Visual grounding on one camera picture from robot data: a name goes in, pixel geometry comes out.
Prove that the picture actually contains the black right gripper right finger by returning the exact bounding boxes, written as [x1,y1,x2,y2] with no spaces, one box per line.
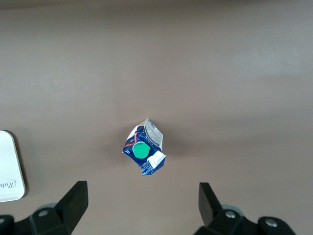
[193,182,298,235]

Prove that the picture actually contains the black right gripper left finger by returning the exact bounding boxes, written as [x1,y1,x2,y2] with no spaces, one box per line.
[0,181,89,235]

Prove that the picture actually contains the blue white milk carton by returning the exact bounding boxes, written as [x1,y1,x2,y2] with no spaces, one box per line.
[121,118,167,177]

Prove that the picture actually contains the cream rabbit print tray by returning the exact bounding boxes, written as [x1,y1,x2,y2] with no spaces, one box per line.
[0,130,26,204]

